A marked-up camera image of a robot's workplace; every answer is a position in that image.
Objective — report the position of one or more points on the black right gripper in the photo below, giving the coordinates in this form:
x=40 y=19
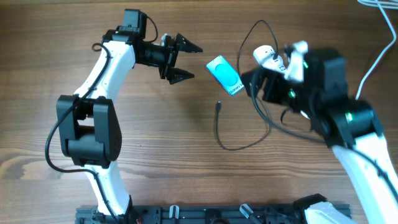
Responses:
x=275 y=78

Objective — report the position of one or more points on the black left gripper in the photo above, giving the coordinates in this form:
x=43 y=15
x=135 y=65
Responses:
x=168 y=70

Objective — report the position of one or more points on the cyan Galaxy smartphone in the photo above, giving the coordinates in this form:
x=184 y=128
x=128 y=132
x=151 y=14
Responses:
x=225 y=74

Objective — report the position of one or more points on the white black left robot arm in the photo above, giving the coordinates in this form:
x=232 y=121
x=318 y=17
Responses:
x=87 y=122

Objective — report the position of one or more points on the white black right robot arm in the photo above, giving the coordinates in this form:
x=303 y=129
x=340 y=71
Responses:
x=314 y=83

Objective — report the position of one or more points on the white power strip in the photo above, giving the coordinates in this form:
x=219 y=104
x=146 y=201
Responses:
x=264 y=56

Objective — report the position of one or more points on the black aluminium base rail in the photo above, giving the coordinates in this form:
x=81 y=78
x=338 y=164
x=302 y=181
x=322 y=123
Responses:
x=273 y=213

